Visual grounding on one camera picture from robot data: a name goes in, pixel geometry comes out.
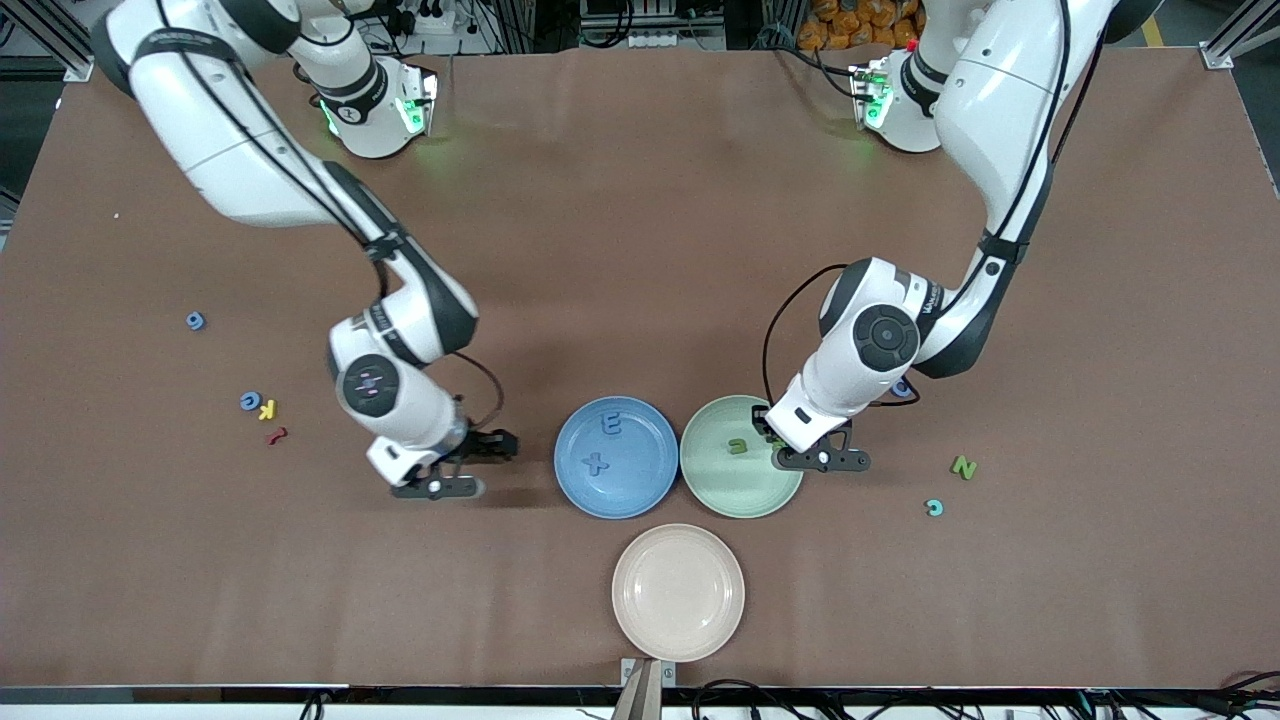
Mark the blue foam letter X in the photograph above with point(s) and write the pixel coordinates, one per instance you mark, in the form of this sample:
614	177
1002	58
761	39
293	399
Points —
597	463

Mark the blue foam letter E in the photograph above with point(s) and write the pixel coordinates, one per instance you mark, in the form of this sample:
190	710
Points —
608	425

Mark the green foam letter N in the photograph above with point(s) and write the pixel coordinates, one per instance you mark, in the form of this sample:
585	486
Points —
964	467

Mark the blue foam letter C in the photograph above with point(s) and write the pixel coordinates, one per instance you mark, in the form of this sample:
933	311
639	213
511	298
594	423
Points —
244	402

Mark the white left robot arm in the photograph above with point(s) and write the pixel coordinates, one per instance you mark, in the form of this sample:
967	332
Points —
830	385

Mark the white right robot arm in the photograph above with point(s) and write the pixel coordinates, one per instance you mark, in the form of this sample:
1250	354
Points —
400	400

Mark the green plate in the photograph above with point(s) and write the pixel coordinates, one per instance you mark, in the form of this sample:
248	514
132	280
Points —
730	490

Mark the blue plate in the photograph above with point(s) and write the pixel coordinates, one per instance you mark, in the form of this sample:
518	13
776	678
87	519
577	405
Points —
640	490

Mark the beige plate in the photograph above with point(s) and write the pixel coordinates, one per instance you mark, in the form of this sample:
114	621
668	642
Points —
678	592

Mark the red foam letter I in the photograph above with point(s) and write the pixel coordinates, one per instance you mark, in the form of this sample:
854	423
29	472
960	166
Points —
276	435

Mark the brown table cover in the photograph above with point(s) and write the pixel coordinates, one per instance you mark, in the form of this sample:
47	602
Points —
640	250

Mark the orange packaged items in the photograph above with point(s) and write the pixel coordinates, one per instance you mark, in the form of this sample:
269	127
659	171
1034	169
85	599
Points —
850	25

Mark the white power strip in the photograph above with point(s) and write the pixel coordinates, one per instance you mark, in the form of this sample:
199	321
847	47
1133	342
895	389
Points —
440	15
640	38

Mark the metal table bracket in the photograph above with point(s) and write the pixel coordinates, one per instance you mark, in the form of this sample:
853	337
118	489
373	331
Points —
640	690

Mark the black table edge rail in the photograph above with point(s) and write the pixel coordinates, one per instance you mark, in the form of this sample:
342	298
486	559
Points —
200	693

